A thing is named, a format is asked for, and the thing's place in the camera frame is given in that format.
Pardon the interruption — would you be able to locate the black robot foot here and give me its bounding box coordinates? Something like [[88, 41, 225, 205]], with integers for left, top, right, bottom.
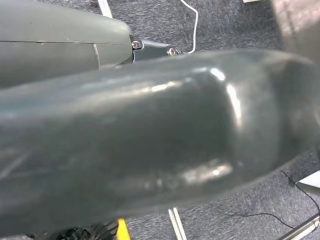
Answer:
[[32, 221, 119, 240]]

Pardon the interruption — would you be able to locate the white power strip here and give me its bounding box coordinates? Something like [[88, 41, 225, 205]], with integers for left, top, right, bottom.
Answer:
[[295, 169, 320, 197]]

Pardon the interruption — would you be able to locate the white floor cable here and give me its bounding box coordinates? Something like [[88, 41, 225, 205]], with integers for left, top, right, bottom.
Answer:
[[178, 0, 200, 55]]

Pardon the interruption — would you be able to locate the black floor cable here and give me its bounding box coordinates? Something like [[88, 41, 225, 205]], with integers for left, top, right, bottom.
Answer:
[[220, 169, 320, 230]]

